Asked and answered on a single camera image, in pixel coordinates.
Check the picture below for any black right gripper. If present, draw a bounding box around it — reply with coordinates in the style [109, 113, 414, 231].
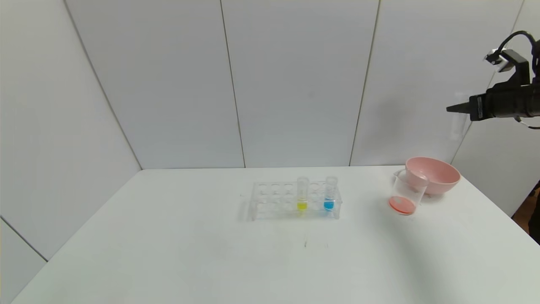
[446, 82, 529, 121]

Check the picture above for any test tube with red pigment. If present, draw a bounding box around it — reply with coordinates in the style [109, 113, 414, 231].
[452, 92, 468, 141]

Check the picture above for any test tube with yellow pigment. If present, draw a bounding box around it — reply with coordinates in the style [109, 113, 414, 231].
[297, 176, 310, 212]

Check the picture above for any clear glass beaker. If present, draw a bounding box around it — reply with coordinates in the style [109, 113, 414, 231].
[388, 170, 428, 216]

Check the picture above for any test tube with blue pigment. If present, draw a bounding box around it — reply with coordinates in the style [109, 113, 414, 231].
[324, 176, 338, 212]

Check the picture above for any clear plastic test tube rack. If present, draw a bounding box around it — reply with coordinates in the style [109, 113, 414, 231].
[249, 179, 342, 221]

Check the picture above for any pink bowl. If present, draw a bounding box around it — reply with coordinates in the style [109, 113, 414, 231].
[404, 157, 461, 196]

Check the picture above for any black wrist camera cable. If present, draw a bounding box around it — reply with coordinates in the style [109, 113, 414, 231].
[497, 30, 540, 65]

